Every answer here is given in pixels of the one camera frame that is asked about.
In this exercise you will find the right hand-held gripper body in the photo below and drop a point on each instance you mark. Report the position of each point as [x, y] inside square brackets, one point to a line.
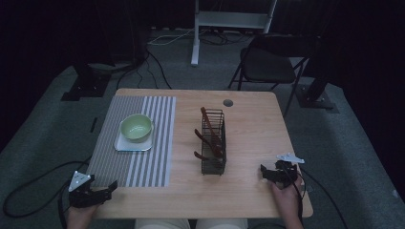
[285, 171]

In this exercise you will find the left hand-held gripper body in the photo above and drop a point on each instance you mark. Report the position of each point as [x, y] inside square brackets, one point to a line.
[83, 194]

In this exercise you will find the person's left hand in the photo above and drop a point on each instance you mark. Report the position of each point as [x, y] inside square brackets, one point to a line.
[79, 218]

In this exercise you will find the person's right hand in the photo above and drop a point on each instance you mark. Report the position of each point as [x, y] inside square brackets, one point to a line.
[286, 198]

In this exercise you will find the white square plate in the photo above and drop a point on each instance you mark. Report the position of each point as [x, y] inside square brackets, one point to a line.
[127, 147]

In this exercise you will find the grey striped placemat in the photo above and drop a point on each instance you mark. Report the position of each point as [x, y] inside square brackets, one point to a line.
[133, 143]

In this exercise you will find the green bowl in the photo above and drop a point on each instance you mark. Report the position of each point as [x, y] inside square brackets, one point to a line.
[137, 127]

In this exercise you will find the small black floor object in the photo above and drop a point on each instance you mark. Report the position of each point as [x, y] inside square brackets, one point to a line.
[93, 124]

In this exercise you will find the long brown wooden utensil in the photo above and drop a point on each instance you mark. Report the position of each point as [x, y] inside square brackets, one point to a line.
[210, 130]

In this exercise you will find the grey table grommet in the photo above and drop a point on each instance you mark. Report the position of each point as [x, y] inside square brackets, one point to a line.
[228, 102]

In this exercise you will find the black stand base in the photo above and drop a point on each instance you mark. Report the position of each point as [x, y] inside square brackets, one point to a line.
[316, 97]
[85, 86]

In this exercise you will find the person's legs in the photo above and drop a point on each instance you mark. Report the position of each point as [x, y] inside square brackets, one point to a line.
[191, 223]

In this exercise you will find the black folding chair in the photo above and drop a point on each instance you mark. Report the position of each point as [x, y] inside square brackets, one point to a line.
[269, 65]

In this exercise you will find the white metal stand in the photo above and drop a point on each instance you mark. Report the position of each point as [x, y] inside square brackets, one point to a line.
[229, 19]

